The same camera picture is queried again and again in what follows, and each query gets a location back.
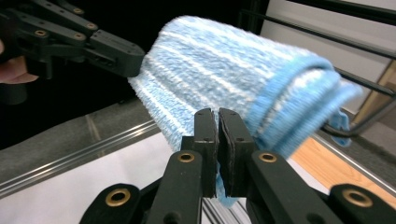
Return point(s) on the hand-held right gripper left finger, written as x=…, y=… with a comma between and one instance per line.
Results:
x=204, y=149

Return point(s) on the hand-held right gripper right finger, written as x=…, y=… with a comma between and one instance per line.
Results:
x=235, y=146

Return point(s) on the blue striped towel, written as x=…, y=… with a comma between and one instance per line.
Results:
x=218, y=65

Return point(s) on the wooden table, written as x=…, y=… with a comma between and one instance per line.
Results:
x=330, y=168

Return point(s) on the white table mat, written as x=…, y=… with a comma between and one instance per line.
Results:
x=62, y=189

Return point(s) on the light wooden desk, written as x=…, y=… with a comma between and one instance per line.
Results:
x=378, y=93

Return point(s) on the aluminium floor rail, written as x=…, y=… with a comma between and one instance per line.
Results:
x=77, y=155

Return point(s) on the black metal frame bar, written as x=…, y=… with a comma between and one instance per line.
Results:
x=348, y=10

